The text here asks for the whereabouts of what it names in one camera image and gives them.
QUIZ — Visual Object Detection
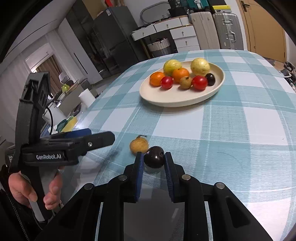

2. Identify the person's left hand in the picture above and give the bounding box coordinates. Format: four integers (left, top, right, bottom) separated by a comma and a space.
8, 166, 64, 210

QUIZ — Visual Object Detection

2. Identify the yellow plastic bag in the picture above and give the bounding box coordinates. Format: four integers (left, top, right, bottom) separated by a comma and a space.
61, 116, 78, 133

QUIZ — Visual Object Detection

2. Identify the wooden door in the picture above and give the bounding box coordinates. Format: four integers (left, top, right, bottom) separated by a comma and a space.
237, 0, 287, 62

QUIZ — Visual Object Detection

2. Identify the brown longan fruit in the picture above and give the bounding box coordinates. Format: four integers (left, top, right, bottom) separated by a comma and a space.
129, 135, 149, 155
179, 76, 193, 89

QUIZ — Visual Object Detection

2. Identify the cream round plate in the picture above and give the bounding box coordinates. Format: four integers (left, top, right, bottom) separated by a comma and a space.
139, 61, 225, 108

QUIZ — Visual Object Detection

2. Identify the white paper roll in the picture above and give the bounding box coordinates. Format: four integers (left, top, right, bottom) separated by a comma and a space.
79, 89, 96, 108

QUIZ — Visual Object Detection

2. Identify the white drawer cabinet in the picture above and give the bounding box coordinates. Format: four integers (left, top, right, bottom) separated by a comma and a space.
132, 16, 201, 52

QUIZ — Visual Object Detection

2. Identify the woven laundry basket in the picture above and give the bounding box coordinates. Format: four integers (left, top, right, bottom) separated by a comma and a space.
147, 38, 171, 57

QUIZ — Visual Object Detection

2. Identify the black refrigerator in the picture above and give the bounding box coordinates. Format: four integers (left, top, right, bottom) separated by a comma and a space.
94, 6, 147, 72

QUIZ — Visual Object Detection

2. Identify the large yellow guava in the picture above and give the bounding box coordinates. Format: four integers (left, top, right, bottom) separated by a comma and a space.
190, 58, 210, 76

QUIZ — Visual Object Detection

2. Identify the beige suitcase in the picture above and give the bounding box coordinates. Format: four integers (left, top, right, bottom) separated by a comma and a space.
190, 11, 220, 50

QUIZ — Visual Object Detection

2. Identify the dark purple plum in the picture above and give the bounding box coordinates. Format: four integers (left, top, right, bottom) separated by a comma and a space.
144, 146, 165, 169
205, 73, 216, 86

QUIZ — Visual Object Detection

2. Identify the silver grey suitcase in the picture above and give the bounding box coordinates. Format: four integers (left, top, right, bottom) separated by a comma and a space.
213, 13, 244, 50

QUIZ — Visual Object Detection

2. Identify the red cherry tomato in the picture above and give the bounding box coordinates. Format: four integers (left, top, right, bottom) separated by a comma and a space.
192, 75, 208, 90
161, 76, 174, 90

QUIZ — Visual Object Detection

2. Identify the orange mandarin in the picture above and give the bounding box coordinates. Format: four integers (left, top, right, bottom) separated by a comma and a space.
171, 68, 190, 83
149, 71, 166, 87

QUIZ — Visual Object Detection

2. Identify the teal checked tablecloth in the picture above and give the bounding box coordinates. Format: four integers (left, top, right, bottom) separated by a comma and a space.
62, 50, 295, 240

